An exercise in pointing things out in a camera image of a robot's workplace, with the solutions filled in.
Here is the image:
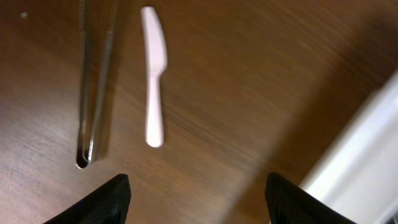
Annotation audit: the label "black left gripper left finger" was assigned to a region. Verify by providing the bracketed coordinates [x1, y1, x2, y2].
[46, 174, 131, 224]

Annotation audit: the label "long steel tongs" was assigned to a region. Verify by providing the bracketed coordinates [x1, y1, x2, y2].
[75, 0, 119, 169]

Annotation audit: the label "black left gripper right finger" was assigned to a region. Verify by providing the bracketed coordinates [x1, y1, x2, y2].
[265, 172, 352, 224]

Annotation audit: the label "pale pink plastic knife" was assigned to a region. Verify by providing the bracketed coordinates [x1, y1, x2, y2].
[141, 6, 168, 147]

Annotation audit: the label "white plastic cutlery tray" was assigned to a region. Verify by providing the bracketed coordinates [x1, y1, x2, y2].
[301, 74, 397, 223]

